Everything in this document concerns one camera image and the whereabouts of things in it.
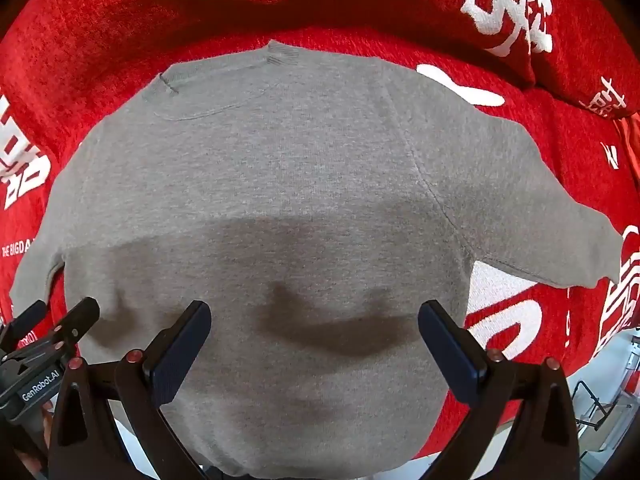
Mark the black metal rack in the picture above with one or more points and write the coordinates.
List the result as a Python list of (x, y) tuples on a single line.
[(595, 405)]

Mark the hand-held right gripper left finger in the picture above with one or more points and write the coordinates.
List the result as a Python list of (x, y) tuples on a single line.
[(179, 360)]

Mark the grey t-shirt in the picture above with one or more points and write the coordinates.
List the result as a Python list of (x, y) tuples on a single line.
[(300, 160)]

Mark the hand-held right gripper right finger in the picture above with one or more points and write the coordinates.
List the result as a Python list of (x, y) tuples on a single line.
[(450, 357)]

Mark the red printed pillow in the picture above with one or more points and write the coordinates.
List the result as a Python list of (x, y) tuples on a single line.
[(575, 20)]

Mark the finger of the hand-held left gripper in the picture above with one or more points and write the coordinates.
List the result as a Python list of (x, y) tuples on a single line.
[(80, 320), (27, 317)]

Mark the red printed blanket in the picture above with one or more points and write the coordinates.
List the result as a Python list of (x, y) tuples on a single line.
[(100, 35)]

